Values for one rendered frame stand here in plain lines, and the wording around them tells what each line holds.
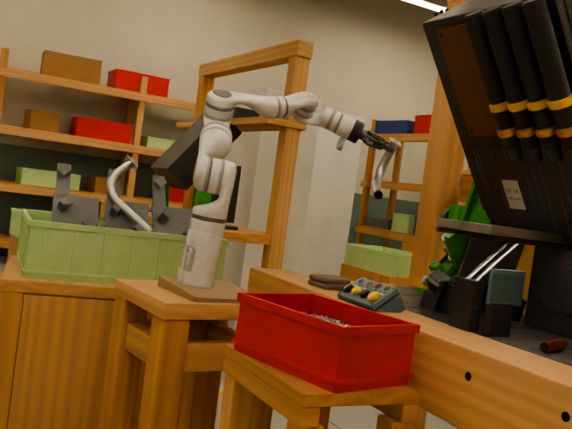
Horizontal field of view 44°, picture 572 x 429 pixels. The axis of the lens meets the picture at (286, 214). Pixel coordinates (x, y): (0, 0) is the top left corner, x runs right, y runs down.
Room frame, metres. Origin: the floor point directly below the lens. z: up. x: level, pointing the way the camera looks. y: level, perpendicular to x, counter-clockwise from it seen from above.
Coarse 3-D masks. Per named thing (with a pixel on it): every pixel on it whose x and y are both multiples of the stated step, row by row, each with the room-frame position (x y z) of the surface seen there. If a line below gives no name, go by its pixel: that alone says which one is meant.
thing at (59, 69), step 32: (0, 64) 7.13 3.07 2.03; (64, 64) 7.50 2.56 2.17; (96, 64) 7.63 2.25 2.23; (0, 96) 7.14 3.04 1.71; (128, 96) 7.72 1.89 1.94; (160, 96) 7.95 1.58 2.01; (0, 128) 7.12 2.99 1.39; (32, 128) 7.37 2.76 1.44; (96, 128) 7.68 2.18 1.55; (128, 128) 7.82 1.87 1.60; (32, 192) 7.31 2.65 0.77; (96, 192) 7.71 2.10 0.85; (128, 192) 7.83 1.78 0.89
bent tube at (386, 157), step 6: (390, 138) 2.34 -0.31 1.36; (390, 144) 2.33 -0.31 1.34; (396, 144) 2.31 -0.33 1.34; (384, 156) 2.34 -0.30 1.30; (390, 156) 2.33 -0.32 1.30; (384, 162) 2.34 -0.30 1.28; (378, 168) 2.34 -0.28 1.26; (384, 168) 2.34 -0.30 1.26; (378, 174) 2.33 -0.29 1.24; (372, 180) 2.32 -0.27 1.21; (378, 180) 2.30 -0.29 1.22; (372, 186) 2.25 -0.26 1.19; (378, 186) 2.20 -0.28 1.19; (378, 192) 2.24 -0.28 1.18; (378, 198) 2.16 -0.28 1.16
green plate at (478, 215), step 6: (474, 186) 1.65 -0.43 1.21; (474, 192) 1.65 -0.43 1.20; (468, 198) 1.66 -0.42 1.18; (474, 198) 1.66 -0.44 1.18; (468, 204) 1.66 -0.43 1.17; (474, 204) 1.66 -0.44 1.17; (480, 204) 1.64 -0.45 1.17; (468, 210) 1.66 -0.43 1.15; (474, 210) 1.66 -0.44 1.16; (480, 210) 1.64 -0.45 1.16; (462, 216) 1.67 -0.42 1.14; (468, 216) 1.67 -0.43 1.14; (474, 216) 1.65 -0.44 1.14; (480, 216) 1.64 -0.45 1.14; (486, 216) 1.62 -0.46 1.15; (480, 222) 1.63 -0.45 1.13; (486, 222) 1.62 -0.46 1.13; (468, 240) 1.70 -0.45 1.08
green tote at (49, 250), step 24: (24, 216) 2.24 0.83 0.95; (48, 216) 2.43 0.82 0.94; (24, 240) 2.14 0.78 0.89; (48, 240) 2.05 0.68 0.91; (72, 240) 2.08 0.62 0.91; (96, 240) 2.10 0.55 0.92; (120, 240) 2.13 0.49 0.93; (144, 240) 2.16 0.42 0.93; (168, 240) 2.19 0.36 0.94; (24, 264) 2.03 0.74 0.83; (48, 264) 2.05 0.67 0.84; (72, 264) 2.08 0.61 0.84; (96, 264) 2.11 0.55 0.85; (120, 264) 2.14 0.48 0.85; (144, 264) 2.16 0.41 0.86; (168, 264) 2.19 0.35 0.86
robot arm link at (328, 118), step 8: (296, 112) 2.32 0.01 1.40; (328, 112) 2.30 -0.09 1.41; (336, 112) 2.31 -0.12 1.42; (296, 120) 2.34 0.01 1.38; (304, 120) 2.32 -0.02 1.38; (312, 120) 2.33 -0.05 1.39; (320, 120) 2.31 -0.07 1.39; (328, 120) 2.30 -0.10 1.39; (336, 120) 2.30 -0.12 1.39; (328, 128) 2.32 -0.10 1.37
